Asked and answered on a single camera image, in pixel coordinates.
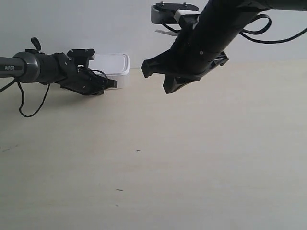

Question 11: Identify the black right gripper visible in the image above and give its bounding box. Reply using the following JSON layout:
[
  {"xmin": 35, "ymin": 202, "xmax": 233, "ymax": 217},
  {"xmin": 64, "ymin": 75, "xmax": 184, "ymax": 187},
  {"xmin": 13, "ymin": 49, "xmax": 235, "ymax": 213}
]
[{"xmin": 141, "ymin": 0, "xmax": 247, "ymax": 94}]

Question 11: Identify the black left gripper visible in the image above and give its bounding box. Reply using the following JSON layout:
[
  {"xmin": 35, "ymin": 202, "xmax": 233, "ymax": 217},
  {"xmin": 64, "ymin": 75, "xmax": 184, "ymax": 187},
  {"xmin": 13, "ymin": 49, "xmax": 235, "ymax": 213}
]
[{"xmin": 56, "ymin": 53, "xmax": 118, "ymax": 96}]

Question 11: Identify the white lidded plastic container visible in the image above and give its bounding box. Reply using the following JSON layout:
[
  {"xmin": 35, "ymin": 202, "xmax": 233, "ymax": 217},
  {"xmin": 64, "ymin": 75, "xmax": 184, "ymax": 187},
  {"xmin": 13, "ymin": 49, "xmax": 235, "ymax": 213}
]
[{"xmin": 89, "ymin": 54, "xmax": 130, "ymax": 89}]

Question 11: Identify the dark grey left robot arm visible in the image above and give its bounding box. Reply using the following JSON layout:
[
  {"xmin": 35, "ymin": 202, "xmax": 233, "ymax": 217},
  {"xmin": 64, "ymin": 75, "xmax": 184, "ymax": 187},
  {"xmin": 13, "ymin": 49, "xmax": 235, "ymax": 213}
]
[{"xmin": 0, "ymin": 49, "xmax": 117, "ymax": 96}]

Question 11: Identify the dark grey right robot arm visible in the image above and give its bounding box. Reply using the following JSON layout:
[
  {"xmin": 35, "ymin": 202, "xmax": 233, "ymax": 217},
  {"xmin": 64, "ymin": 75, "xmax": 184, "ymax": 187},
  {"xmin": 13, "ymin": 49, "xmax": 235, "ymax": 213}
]
[{"xmin": 141, "ymin": 0, "xmax": 307, "ymax": 94}]

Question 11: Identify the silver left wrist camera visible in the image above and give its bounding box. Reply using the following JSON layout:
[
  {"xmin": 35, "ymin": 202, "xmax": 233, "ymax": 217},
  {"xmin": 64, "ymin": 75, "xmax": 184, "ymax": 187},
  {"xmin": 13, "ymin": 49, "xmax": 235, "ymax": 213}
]
[{"xmin": 67, "ymin": 48, "xmax": 95, "ymax": 69}]

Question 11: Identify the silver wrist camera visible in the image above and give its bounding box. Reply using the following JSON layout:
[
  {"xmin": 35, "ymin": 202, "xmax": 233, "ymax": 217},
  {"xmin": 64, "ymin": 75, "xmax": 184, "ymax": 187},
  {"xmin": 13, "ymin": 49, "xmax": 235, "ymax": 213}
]
[
  {"xmin": 67, "ymin": 48, "xmax": 95, "ymax": 69},
  {"xmin": 151, "ymin": 2, "xmax": 200, "ymax": 24}
]

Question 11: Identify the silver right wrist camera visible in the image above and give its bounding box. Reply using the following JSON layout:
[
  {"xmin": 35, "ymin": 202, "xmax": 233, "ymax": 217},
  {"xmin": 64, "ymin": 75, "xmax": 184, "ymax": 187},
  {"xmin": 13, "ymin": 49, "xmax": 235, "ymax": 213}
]
[{"xmin": 151, "ymin": 2, "xmax": 200, "ymax": 24}]

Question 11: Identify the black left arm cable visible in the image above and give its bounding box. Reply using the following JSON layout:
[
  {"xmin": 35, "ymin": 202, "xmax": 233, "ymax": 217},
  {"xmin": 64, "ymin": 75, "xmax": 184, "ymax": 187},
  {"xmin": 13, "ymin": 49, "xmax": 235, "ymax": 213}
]
[{"xmin": 0, "ymin": 37, "xmax": 51, "ymax": 118}]

